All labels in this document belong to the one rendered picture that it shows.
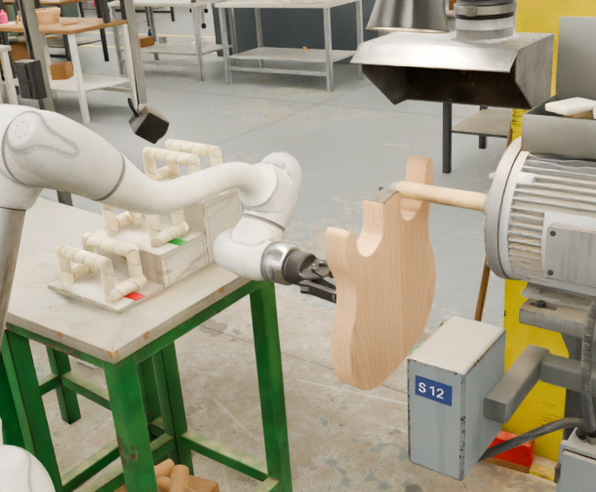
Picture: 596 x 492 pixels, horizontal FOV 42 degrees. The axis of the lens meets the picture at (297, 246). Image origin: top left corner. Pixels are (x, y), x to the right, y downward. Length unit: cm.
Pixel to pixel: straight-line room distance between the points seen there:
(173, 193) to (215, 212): 53
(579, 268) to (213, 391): 217
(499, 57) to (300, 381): 212
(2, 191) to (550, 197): 91
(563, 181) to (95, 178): 76
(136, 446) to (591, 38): 126
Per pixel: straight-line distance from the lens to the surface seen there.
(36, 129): 129
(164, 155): 205
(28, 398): 221
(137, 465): 188
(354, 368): 148
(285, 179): 171
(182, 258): 196
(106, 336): 177
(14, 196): 143
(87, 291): 197
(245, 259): 169
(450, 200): 146
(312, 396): 312
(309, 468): 278
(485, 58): 135
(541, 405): 270
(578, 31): 140
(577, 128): 127
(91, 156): 132
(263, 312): 209
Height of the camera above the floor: 175
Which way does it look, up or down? 23 degrees down
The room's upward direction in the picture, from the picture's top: 4 degrees counter-clockwise
